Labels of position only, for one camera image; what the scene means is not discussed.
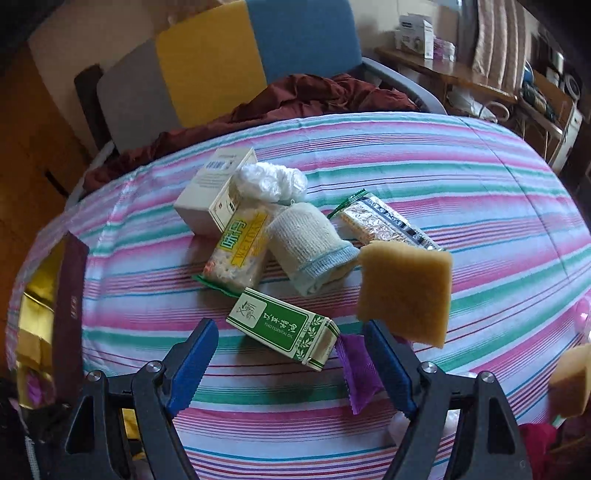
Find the white blue carton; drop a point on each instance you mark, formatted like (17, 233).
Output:
(415, 35)

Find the cream blue rolled sock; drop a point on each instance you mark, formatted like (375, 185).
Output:
(309, 249)

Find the pink curtain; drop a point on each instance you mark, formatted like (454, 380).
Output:
(502, 46)

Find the wooden desk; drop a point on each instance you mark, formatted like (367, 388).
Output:
(457, 74)

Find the yellow sponge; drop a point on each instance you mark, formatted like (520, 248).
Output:
(569, 384)
(408, 288)

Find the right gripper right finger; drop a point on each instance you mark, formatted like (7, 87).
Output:
(487, 445)

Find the white plastic bag ball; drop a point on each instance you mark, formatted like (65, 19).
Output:
(271, 183)

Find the maroon gold storage box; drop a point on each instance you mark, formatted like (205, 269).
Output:
(49, 365)

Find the white cardboard box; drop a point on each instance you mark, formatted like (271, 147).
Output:
(207, 203)

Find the silver cracker packet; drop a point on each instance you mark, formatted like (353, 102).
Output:
(371, 219)

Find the green medicine box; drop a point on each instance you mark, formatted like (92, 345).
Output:
(301, 335)

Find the dark red blanket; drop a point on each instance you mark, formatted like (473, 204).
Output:
(294, 96)

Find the red garment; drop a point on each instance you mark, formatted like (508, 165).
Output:
(557, 453)

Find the striped bed sheet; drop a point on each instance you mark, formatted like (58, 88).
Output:
(521, 257)

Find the yellow green cracker packet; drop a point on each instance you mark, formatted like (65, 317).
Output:
(239, 258)

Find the purple cloth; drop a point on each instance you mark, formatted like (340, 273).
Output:
(361, 377)

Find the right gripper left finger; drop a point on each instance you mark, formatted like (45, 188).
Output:
(94, 444)

